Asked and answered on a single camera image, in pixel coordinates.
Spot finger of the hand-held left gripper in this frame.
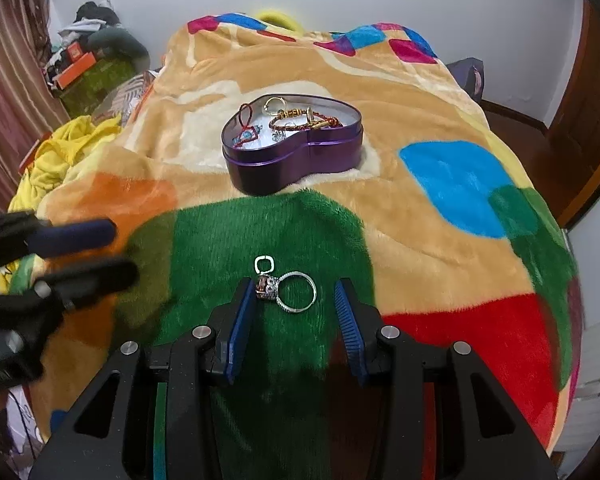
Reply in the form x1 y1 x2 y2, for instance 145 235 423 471
0 211 118 262
0 256 141 313

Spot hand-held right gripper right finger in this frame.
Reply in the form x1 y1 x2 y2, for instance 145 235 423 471
332 279 561 480

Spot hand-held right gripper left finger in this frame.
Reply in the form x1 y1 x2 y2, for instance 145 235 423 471
27 277 259 480

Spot silver gemstone ring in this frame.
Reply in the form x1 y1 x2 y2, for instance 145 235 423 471
256 270 317 314

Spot purple heart-shaped tin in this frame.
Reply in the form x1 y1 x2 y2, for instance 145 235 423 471
221 94 365 197

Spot small silver earrings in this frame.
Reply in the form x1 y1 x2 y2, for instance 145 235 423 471
271 121 301 144

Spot braided gold and red bracelet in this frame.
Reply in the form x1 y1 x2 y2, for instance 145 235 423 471
269 106 342 134

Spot yellow cloth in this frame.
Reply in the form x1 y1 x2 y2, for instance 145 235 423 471
7 114 124 214

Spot colourful patchwork plush blanket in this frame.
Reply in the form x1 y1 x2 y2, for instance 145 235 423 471
9 10 590 480

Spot green patterned box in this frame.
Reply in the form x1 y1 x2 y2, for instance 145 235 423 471
59 57 137 119

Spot printed patterned cloth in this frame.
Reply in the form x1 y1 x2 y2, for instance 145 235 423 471
121 71 157 127

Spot flat orange box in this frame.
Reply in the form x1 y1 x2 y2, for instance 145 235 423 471
54 52 99 89

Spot striped red curtain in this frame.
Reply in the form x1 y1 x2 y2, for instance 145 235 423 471
0 0 70 213

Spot pile of clothes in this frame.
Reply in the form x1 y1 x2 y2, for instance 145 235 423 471
46 2 152 77

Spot white hard-shell suitcase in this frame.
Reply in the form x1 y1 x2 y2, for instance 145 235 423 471
560 310 600 461

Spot dark purple bag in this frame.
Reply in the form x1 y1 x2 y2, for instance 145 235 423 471
446 58 487 102

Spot yellow hoop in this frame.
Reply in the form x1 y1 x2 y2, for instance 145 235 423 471
251 7 304 31

